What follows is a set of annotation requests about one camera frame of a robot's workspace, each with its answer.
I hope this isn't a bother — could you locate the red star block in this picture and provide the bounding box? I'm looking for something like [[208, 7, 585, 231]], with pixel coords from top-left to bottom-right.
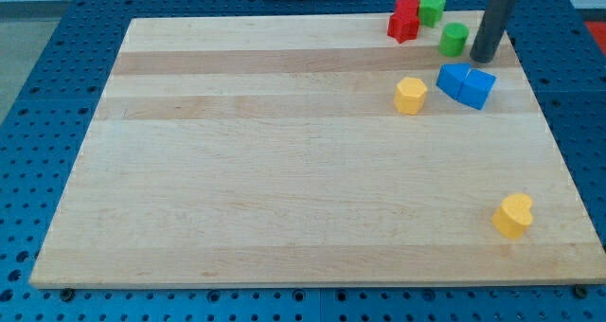
[[387, 12, 420, 44]]

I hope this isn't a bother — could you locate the blue cube block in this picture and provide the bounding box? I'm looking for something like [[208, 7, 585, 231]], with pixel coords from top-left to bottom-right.
[[457, 69, 496, 110]]

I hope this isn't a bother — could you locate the wooden board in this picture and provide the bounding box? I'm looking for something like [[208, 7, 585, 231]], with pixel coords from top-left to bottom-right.
[[29, 13, 605, 289]]

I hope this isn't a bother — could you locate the yellow hexagon block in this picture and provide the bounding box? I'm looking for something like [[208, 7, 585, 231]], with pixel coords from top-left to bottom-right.
[[394, 77, 427, 115]]

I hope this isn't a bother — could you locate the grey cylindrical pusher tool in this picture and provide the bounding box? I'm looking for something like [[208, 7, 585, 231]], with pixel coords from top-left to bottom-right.
[[470, 0, 517, 63]]

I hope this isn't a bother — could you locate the green cylinder block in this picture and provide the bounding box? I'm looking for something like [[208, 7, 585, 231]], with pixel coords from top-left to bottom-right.
[[438, 23, 470, 57]]

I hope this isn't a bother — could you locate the green star block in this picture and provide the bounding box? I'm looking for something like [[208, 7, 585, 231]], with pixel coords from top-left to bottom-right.
[[418, 0, 446, 27]]

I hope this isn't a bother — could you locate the yellow heart block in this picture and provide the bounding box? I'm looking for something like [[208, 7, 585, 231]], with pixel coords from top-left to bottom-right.
[[491, 193, 533, 240]]

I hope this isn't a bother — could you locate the blue triangular block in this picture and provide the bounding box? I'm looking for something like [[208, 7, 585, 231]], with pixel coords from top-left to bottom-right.
[[437, 63, 472, 99]]

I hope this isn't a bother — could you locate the red cylinder block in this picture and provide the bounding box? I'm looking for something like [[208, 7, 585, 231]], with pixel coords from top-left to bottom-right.
[[394, 0, 420, 16]]

